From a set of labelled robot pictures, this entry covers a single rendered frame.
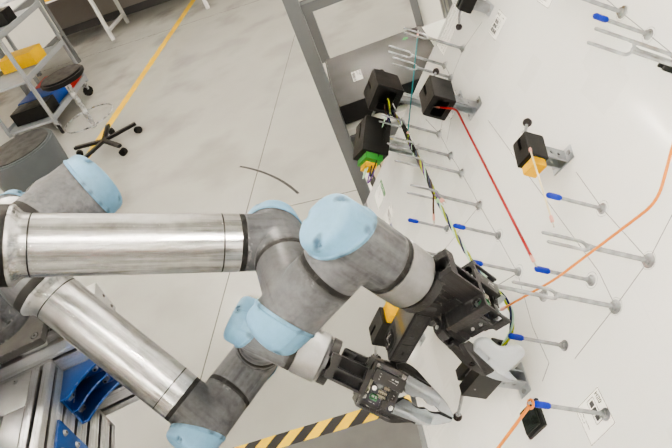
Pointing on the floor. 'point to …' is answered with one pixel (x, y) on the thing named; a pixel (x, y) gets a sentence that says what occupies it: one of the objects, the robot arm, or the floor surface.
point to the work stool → (84, 109)
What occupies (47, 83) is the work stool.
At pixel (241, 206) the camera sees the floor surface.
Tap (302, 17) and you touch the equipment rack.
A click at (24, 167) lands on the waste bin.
